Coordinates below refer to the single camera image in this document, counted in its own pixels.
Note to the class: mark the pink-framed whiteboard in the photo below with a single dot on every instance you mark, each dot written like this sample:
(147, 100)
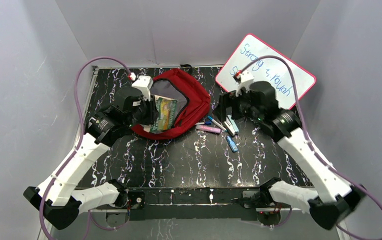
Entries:
(270, 70)

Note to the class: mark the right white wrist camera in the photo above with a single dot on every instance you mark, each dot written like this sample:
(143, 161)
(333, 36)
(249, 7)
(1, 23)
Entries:
(244, 79)

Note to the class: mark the small blue stapler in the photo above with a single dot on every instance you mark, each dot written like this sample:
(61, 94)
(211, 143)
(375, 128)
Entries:
(231, 144)

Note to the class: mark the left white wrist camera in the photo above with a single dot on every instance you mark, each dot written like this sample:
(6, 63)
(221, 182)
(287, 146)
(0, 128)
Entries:
(143, 83)

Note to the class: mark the pink highlighter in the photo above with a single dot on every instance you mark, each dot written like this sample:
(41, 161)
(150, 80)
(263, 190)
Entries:
(209, 129)

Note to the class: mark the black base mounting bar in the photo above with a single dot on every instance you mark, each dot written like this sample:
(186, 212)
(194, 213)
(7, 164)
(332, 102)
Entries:
(195, 203)

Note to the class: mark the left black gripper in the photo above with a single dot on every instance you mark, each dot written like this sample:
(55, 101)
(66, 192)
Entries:
(147, 112)

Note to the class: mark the grey light-blue stapler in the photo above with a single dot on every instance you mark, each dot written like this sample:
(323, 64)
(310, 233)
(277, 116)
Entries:
(231, 126)

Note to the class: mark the blue-capped white marker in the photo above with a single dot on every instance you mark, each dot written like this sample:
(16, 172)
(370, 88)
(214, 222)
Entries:
(210, 120)

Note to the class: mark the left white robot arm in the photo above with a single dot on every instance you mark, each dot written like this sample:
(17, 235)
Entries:
(57, 199)

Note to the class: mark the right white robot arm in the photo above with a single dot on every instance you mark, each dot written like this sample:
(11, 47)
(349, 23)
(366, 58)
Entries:
(331, 199)

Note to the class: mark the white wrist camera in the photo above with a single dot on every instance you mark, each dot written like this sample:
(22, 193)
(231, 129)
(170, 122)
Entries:
(244, 79)
(143, 83)

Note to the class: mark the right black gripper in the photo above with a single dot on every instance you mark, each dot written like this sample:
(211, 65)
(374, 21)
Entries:
(225, 100)

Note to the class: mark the green book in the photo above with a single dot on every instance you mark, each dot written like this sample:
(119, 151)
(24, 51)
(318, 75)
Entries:
(166, 108)

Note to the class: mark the red backpack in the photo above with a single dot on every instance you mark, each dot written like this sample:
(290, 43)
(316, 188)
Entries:
(193, 103)

